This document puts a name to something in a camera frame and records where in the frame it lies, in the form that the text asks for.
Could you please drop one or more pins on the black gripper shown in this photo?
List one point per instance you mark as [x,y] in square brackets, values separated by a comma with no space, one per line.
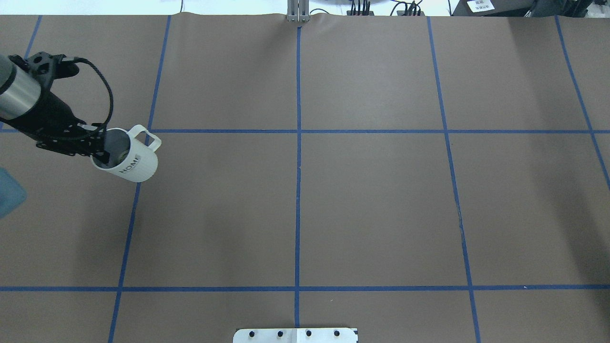
[49,116]

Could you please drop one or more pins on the lemon slice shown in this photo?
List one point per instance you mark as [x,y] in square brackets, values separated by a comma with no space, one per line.
[122,156]

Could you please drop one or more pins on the white HOME mug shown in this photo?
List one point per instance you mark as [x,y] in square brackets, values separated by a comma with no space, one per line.
[141,163]

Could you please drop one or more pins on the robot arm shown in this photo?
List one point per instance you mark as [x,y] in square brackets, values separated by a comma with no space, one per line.
[4,93]

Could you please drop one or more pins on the black power strip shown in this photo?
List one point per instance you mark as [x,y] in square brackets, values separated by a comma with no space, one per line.
[360,8]

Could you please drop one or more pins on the black box with label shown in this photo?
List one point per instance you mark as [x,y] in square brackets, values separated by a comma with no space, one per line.
[491,8]

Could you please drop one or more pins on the aluminium frame post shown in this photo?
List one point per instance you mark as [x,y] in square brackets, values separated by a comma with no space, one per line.
[298,11]

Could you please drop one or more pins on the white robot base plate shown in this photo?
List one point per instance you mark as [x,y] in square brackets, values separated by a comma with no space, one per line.
[296,335]

